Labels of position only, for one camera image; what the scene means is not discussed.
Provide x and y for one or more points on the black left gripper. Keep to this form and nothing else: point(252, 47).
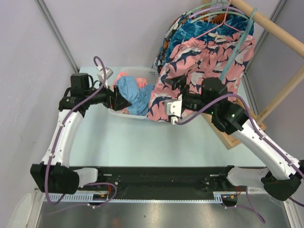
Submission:
point(114, 100)

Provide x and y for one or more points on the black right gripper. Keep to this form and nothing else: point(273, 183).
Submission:
point(176, 81)

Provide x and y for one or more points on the pink shark print shorts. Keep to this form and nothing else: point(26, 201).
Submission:
point(198, 60)

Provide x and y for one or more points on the pink wire hanger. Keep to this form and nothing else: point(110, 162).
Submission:
point(219, 25)

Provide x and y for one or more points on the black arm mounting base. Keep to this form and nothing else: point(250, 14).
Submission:
point(165, 183)

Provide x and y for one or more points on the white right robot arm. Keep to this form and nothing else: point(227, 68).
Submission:
point(282, 174)

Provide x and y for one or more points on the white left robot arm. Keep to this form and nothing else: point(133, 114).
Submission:
point(53, 174)

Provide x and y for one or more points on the blue shark print shorts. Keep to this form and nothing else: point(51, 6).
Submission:
point(190, 28)

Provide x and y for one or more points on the teal hanger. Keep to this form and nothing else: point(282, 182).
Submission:
point(238, 46)

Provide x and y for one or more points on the mint green hanger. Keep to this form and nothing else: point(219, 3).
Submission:
point(211, 4)

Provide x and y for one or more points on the purple hanger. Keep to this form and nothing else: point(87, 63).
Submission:
point(193, 15)

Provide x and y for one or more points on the light blue garment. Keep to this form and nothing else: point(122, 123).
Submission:
point(135, 95)

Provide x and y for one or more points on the white plastic laundry basket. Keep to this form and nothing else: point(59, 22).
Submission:
point(137, 72)

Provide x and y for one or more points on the wooden hanging rod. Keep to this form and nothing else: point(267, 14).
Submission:
point(293, 43)

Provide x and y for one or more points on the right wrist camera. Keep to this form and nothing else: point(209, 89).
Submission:
point(173, 109)

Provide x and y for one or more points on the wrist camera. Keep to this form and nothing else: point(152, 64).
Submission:
point(173, 109)
point(105, 75)

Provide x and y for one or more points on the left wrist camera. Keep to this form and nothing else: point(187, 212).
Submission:
point(105, 75)

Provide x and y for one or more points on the white drawstring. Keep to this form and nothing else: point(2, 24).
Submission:
point(216, 36)

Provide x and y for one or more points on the wooden rack base frame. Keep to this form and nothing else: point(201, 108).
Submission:
point(228, 140)

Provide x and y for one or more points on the aluminium corner post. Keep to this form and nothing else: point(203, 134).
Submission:
point(42, 6)

